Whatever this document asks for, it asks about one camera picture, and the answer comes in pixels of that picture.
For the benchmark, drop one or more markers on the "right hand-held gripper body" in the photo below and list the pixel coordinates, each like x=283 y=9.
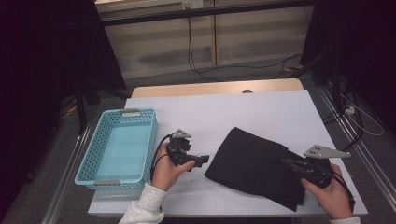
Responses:
x=323 y=151

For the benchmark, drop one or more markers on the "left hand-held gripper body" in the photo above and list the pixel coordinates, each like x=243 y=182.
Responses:
x=179 y=146

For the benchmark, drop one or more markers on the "black pants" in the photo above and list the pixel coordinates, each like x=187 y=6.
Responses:
x=249 y=165

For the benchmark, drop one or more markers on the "light blue plastic basket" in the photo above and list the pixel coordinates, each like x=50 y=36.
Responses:
x=118 y=149

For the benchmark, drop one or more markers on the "person's left hand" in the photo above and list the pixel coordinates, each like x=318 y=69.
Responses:
x=165 y=174

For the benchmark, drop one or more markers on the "person's right hand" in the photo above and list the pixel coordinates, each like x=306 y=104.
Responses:
x=336 y=202

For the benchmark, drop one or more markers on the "white plug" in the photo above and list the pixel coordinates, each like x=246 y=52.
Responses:
x=349 y=110

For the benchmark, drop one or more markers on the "white table sheet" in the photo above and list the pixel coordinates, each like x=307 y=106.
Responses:
x=233 y=109

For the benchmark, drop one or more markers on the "wooden table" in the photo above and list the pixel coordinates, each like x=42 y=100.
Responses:
x=202 y=88

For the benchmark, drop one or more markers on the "black tripod stand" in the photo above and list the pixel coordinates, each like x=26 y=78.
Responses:
x=81 y=105
x=334 y=81

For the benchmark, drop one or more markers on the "yellow floor tape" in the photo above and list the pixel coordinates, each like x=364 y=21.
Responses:
x=71 y=109
x=294 y=67

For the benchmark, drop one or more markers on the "light wooden cabinet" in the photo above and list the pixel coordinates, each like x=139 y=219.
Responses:
x=162 y=46

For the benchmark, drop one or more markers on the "black curtain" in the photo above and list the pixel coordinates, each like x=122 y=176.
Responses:
x=37 y=62
x=367 y=46

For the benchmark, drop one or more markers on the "black horizontal bar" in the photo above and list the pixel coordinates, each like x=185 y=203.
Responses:
x=202 y=12

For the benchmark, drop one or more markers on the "aluminium floor rail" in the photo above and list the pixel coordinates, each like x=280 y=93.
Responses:
x=67 y=174
x=367 y=158

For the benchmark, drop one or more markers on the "white wall socket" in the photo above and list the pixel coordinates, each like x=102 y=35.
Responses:
x=193 y=4

